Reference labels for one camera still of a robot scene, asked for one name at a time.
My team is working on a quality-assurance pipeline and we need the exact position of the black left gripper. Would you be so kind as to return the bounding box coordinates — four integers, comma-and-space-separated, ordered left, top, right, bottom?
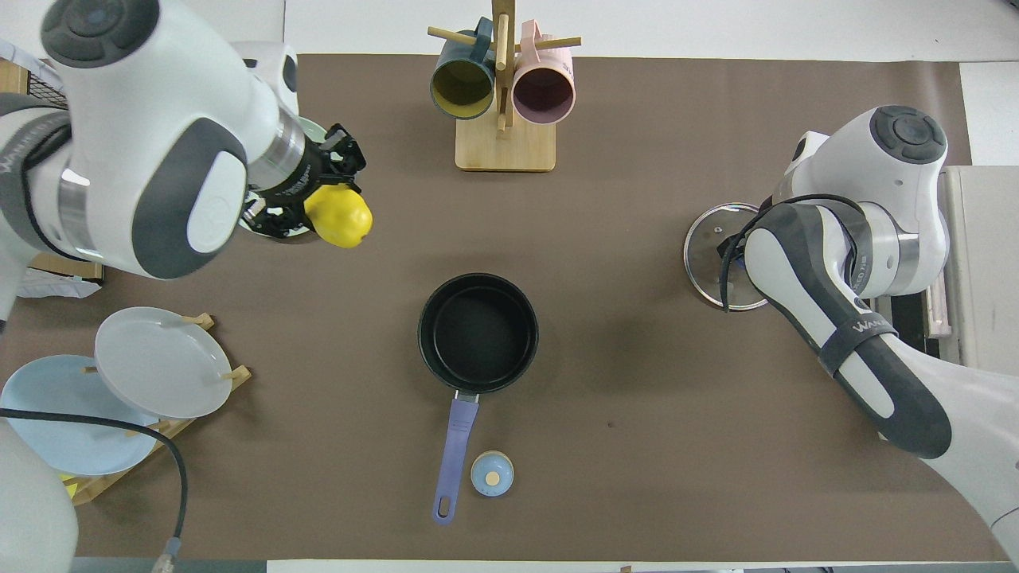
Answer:
242, 123, 367, 240

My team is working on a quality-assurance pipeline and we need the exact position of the yellow lemon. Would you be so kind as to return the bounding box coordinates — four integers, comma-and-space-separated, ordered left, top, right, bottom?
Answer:
304, 184, 373, 249

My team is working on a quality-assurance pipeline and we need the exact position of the glass lid with blue knob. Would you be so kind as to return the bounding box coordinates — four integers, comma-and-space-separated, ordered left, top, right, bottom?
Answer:
683, 202, 789, 311

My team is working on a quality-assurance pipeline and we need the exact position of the green plate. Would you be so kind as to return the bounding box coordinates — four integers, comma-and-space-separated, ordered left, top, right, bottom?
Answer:
239, 117, 331, 244

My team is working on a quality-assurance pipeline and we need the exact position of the grey plate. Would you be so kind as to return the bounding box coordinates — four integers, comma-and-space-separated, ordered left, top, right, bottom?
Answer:
95, 307, 233, 420

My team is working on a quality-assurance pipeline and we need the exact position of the wooden plate rack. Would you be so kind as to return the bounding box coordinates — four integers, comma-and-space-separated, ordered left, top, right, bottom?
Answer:
60, 313, 252, 507

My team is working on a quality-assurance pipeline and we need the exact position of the light blue plate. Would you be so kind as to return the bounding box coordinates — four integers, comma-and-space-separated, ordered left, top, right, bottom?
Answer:
0, 355, 160, 477

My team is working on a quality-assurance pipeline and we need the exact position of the dark teal mug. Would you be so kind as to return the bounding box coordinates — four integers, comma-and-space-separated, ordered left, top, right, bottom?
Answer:
430, 18, 496, 121

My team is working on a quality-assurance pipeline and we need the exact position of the wooden mug tree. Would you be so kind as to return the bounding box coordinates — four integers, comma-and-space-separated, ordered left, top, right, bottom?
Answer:
428, 0, 582, 173

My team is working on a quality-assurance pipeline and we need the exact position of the pink ribbed mug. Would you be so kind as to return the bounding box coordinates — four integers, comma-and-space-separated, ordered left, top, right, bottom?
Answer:
512, 20, 576, 126

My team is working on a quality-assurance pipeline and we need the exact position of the wooden shelf box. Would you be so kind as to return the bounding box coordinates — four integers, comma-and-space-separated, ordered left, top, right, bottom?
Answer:
0, 60, 105, 282

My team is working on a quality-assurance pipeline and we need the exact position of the white crumpled paper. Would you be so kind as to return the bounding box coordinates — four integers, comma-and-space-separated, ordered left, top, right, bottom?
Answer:
14, 267, 102, 300

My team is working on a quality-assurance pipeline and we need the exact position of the white checkered cloth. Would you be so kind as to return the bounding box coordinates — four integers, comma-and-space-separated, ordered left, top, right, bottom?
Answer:
0, 36, 64, 90

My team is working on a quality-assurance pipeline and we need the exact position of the brown table mat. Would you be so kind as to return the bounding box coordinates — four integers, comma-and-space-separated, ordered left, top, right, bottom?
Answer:
0, 54, 1008, 562

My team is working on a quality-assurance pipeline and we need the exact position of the small blue dome bell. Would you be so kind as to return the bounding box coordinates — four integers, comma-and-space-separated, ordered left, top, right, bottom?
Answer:
470, 450, 515, 498

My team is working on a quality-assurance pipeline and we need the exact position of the white toaster oven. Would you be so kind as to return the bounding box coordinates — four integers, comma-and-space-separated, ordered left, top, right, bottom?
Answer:
923, 166, 1019, 379

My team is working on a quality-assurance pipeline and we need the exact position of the dark blue pot with handle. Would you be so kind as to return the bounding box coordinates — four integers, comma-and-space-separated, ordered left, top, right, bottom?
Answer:
418, 273, 540, 526

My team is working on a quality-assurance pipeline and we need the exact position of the black wire basket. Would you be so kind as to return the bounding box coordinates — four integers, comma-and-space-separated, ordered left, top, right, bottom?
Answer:
26, 66, 69, 110

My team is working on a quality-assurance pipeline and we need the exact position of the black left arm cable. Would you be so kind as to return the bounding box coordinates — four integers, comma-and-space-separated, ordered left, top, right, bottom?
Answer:
0, 408, 189, 573

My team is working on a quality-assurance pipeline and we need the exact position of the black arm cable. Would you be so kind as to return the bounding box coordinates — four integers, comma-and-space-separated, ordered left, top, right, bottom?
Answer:
0, 408, 189, 573
719, 193, 865, 313

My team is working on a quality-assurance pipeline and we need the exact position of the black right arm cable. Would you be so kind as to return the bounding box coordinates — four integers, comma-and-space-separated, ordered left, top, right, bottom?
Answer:
719, 193, 865, 313

